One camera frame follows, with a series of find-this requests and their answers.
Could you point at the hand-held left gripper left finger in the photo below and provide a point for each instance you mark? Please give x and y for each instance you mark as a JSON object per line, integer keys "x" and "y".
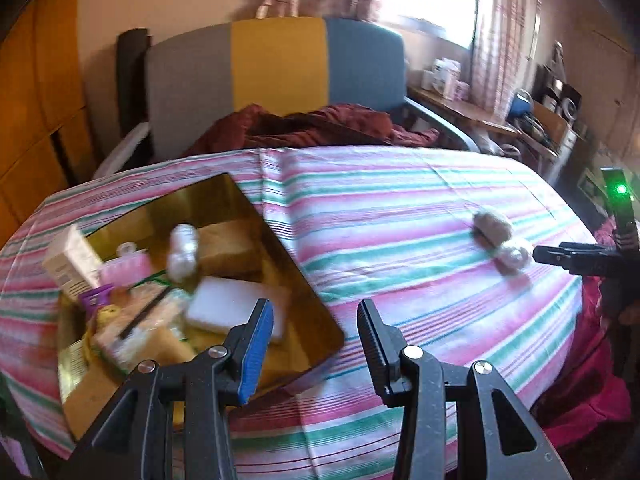
{"x": 257, "y": 355}

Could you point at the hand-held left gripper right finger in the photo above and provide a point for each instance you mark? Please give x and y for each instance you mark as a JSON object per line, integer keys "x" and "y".
{"x": 372, "y": 350}

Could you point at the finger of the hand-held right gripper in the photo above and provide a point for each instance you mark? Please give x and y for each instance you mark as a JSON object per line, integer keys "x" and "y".
{"x": 555, "y": 256}
{"x": 582, "y": 247}

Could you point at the gold tin box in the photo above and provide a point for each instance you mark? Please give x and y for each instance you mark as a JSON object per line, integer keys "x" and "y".
{"x": 310, "y": 330}

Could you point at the white sponge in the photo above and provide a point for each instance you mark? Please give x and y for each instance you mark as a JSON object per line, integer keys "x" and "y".
{"x": 230, "y": 302}

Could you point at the large yellow sponge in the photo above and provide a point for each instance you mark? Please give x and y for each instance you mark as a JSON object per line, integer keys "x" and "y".
{"x": 230, "y": 247}

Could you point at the patterned snack packet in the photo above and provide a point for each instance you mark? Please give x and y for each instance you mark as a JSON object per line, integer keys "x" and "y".
{"x": 150, "y": 320}

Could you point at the yellow spotted soft toy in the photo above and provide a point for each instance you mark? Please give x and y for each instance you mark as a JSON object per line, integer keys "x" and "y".
{"x": 107, "y": 316}

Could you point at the pink roll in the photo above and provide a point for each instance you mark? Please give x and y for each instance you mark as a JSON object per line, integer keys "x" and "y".
{"x": 125, "y": 270}

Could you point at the purple snack packet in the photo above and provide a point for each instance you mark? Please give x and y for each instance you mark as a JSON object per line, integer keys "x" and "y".
{"x": 95, "y": 297}

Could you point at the beige carton box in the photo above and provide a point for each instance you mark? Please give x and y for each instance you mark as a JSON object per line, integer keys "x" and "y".
{"x": 72, "y": 260}

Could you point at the cardboard box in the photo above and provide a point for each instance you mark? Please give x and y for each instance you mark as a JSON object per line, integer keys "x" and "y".
{"x": 550, "y": 127}

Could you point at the striped tablecloth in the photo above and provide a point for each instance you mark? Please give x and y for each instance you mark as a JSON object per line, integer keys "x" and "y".
{"x": 400, "y": 200}

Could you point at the blue cup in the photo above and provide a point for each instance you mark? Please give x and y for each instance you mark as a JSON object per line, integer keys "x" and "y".
{"x": 520, "y": 106}

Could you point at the wooden side desk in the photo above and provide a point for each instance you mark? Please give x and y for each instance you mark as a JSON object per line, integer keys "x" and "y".
{"x": 460, "y": 110}

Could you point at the pink carton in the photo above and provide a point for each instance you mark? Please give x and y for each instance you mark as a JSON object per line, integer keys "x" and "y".
{"x": 461, "y": 91}

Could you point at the white cartons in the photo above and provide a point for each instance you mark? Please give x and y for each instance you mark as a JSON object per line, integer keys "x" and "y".
{"x": 442, "y": 77}

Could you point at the dark red cloth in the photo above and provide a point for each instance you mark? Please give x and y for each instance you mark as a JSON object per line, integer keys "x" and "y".
{"x": 325, "y": 127}

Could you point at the grey yellow blue chair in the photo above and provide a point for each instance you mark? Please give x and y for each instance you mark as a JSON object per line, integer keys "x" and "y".
{"x": 280, "y": 60}

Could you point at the wooden wardrobe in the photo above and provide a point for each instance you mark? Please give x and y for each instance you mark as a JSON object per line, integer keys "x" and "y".
{"x": 35, "y": 85}

